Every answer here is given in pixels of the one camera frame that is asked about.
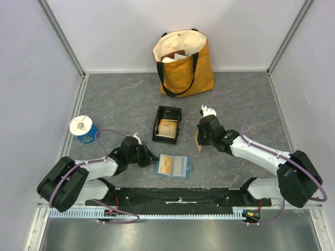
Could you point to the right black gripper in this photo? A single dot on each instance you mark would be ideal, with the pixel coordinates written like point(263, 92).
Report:
point(201, 135)

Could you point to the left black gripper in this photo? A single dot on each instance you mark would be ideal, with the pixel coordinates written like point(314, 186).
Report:
point(148, 156)

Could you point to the black plastic tray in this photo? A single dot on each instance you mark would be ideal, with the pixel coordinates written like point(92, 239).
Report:
point(168, 113)

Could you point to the teal leather card holder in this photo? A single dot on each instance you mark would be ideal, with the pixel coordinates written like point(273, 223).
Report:
point(181, 167)

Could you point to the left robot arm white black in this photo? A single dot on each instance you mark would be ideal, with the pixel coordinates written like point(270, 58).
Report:
point(70, 181)

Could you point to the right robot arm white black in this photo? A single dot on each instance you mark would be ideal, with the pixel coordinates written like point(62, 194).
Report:
point(296, 179)

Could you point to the blue patterned cup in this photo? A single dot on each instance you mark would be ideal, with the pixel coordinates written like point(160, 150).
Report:
point(86, 135)

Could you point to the orange tote bag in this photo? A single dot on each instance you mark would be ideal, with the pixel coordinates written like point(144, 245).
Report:
point(188, 76)

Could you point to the white toilet paper roll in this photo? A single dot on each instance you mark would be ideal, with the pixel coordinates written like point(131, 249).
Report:
point(80, 125)

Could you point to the white items in bag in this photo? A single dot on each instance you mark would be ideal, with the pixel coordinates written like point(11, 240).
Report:
point(172, 58)

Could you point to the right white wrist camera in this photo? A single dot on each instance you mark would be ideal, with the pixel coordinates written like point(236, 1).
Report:
point(205, 111)

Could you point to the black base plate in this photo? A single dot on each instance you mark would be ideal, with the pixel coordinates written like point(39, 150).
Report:
point(181, 200)

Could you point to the blue slotted cable duct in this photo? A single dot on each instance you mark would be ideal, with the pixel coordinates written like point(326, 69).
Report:
point(101, 213)

